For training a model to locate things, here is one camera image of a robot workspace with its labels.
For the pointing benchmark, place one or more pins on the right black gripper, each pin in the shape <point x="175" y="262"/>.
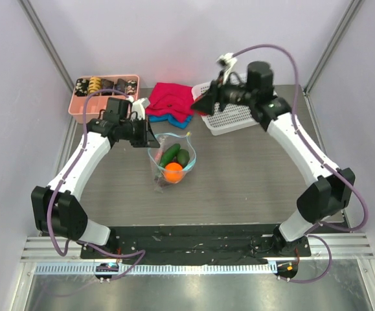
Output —
<point x="215" y="94"/>

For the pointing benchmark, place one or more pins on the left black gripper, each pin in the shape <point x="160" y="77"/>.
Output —
<point x="147" y="139"/>

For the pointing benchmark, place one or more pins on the green cucumber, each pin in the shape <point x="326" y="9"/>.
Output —
<point x="168" y="155"/>

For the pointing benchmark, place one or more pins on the clear zip top bag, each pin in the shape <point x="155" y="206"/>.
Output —
<point x="166" y="140"/>

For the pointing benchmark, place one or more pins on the green avocado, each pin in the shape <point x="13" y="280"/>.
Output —
<point x="183" y="157"/>

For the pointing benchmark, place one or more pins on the orange fruit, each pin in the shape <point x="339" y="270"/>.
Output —
<point x="173" y="172"/>

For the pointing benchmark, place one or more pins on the purple grape bunch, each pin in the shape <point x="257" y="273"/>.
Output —
<point x="161" y="183"/>

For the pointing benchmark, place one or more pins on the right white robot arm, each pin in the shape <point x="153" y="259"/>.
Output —
<point x="328" y="190"/>

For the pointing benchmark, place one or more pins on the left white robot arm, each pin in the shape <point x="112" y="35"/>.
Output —
<point x="56" y="207"/>

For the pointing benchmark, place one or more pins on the blue folded cloth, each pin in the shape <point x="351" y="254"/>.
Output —
<point x="171" y="120"/>

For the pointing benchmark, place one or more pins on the red folded cloth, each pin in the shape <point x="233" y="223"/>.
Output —
<point x="171" y="99"/>

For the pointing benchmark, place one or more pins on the white plastic basket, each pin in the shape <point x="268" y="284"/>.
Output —
<point x="233" y="117"/>

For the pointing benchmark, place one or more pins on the floral end roll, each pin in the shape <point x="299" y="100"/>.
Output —
<point x="131" y="87"/>

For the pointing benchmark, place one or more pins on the black patterned roll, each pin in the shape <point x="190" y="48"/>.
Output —
<point x="121" y="85"/>

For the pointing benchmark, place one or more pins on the pink compartment tray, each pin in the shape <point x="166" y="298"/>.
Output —
<point x="98" y="102"/>

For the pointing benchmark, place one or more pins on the dark brown roll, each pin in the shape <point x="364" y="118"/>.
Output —
<point x="107" y="85"/>

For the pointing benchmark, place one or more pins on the yellow striped roll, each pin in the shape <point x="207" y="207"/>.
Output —
<point x="94" y="85"/>

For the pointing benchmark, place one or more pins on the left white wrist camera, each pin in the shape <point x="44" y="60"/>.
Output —
<point x="138" y="108"/>

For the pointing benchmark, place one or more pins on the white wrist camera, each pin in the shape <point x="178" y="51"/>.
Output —
<point x="138" y="108"/>
<point x="226" y="62"/>

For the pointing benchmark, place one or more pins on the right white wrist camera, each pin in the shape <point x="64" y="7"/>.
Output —
<point x="226" y="62"/>

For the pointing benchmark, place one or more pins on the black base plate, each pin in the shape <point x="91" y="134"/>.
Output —
<point x="192" y="234"/>

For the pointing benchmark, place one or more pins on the white slotted cable duct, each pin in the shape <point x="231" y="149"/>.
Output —
<point x="109" y="268"/>

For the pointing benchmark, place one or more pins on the aluminium frame rail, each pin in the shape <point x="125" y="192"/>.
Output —
<point x="222" y="251"/>

